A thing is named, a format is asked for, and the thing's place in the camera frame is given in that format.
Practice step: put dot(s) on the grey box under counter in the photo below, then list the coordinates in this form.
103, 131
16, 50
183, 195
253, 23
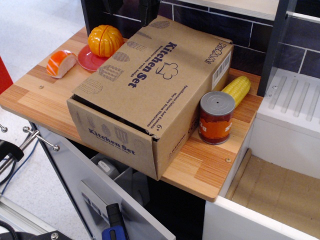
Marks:
117, 172

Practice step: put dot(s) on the white cabinet door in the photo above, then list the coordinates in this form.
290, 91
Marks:
91, 190

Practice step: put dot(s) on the orange toy soup can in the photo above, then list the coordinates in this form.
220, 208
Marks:
216, 115

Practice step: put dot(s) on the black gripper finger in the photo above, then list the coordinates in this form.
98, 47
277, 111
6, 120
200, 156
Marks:
148, 11
112, 6

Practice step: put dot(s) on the red toy plate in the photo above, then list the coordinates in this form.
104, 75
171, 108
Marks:
90, 61

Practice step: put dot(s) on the brown cardboard kitchen set box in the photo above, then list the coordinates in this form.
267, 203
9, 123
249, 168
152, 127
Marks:
142, 105

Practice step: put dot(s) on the black blue tool handle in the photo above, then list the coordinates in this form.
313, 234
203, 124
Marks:
117, 229

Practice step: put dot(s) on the orange white salmon sushi toy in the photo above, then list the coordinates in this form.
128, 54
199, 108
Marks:
60, 63

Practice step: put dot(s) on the yellow toy corn cob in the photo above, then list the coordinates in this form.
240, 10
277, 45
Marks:
238, 89

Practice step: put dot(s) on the white sink unit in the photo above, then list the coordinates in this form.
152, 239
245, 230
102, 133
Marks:
273, 189

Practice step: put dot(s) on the orange toy pumpkin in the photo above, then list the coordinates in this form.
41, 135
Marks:
105, 40

